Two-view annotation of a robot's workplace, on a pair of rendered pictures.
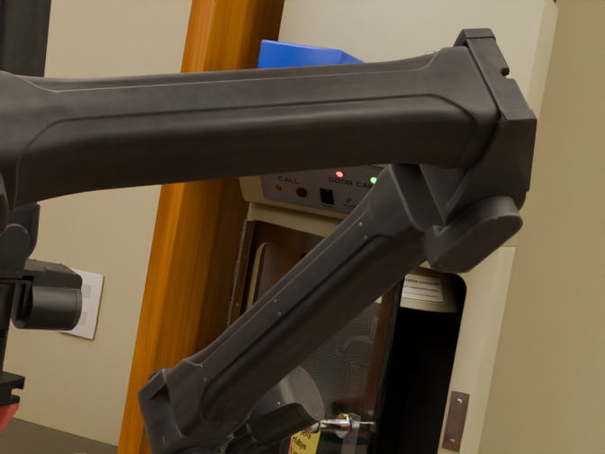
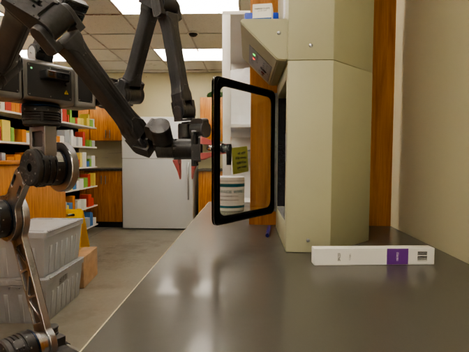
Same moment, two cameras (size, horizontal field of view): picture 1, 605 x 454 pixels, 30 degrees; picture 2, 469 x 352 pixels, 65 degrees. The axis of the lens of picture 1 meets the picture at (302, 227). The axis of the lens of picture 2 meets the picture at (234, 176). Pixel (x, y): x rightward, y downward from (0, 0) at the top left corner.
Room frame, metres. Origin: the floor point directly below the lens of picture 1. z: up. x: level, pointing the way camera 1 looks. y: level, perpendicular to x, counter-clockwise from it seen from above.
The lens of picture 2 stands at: (0.91, -1.05, 1.18)
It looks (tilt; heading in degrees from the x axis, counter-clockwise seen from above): 3 degrees down; 72
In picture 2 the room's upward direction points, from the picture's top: straight up
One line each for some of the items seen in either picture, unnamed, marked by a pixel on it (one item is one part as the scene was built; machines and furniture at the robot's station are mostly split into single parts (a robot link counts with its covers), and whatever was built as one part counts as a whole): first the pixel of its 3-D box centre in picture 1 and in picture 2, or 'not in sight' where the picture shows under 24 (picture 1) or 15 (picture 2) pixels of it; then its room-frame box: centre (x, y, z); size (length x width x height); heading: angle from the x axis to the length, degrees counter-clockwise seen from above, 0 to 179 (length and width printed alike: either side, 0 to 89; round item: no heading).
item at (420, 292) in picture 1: (398, 277); not in sight; (1.45, -0.13, 1.34); 0.18 x 0.18 x 0.05
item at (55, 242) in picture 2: not in sight; (41, 245); (0.35, 2.05, 0.49); 0.60 x 0.42 x 0.33; 70
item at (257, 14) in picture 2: not in sight; (262, 19); (1.28, -0.13, 1.54); 0.05 x 0.05 x 0.06; 63
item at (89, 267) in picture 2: not in sight; (74, 266); (0.52, 2.64, 0.14); 0.41 x 0.32 x 0.28; 76
